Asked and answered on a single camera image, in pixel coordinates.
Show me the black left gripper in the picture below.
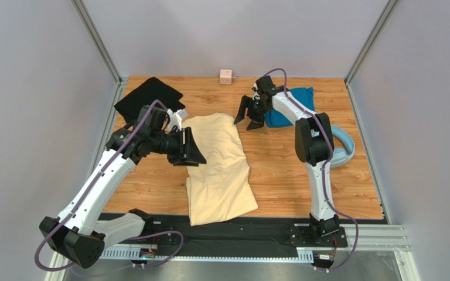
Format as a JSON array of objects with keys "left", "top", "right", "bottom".
[{"left": 150, "top": 126, "right": 207, "bottom": 166}]

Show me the blue t shirt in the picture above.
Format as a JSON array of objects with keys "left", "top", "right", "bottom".
[{"left": 264, "top": 87, "right": 316, "bottom": 128}]

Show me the beige t shirt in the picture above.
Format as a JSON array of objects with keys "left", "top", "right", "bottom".
[{"left": 183, "top": 114, "right": 258, "bottom": 227}]

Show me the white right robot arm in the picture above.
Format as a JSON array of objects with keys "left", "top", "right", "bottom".
[{"left": 234, "top": 92, "right": 340, "bottom": 245}]

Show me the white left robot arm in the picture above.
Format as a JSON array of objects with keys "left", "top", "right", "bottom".
[{"left": 39, "top": 125, "right": 206, "bottom": 269}]

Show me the black t shirt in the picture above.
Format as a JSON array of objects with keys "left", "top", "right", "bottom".
[{"left": 114, "top": 77, "right": 185, "bottom": 123}]

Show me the black base mat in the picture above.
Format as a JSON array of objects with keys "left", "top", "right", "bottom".
[{"left": 79, "top": 213, "right": 389, "bottom": 258}]

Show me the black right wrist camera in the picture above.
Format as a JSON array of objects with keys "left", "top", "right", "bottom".
[{"left": 254, "top": 76, "right": 277, "bottom": 95}]

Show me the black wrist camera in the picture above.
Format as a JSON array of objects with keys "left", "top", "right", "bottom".
[
  {"left": 254, "top": 76, "right": 277, "bottom": 95},
  {"left": 137, "top": 105, "right": 169, "bottom": 132}
]

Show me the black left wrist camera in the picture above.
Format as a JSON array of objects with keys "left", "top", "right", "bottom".
[{"left": 137, "top": 105, "right": 169, "bottom": 132}]

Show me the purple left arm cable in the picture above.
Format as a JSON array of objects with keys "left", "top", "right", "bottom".
[{"left": 33, "top": 100, "right": 185, "bottom": 272}]

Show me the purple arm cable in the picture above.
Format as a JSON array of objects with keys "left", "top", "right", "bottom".
[
  {"left": 262, "top": 68, "right": 360, "bottom": 273},
  {"left": 33, "top": 100, "right": 185, "bottom": 272}
]

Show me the right aluminium corner post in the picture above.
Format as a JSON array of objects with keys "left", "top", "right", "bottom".
[{"left": 345, "top": 0, "right": 400, "bottom": 86}]

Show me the aluminium corner post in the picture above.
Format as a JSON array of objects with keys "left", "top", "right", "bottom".
[
  {"left": 345, "top": 0, "right": 400, "bottom": 86},
  {"left": 71, "top": 0, "right": 122, "bottom": 84}
]

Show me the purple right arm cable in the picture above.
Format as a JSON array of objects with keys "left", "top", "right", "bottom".
[{"left": 262, "top": 68, "right": 360, "bottom": 273}]

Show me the left aluminium corner post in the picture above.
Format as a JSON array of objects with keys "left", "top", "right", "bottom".
[{"left": 71, "top": 0, "right": 122, "bottom": 84}]

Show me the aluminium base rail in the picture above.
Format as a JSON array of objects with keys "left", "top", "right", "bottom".
[{"left": 57, "top": 215, "right": 419, "bottom": 280}]

